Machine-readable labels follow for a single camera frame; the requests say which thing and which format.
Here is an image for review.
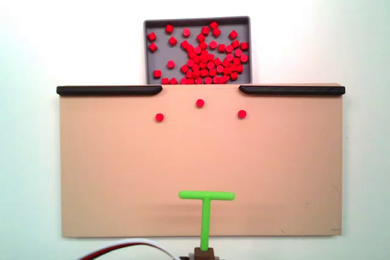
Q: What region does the red white black cable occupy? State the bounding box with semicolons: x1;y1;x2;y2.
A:
77;237;180;260

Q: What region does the green T-shaped pusher tool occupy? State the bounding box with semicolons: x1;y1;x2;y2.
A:
178;190;236;250

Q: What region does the black edge rail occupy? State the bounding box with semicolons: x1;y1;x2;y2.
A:
238;85;346;96
56;85;163;96

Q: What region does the tan rectangular work board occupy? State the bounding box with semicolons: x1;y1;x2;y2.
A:
57;82;346;238

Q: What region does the brown tool mount block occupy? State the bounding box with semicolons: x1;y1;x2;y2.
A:
194;247;214;260

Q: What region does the grey rectangular tray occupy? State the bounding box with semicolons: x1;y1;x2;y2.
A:
143;15;254;85

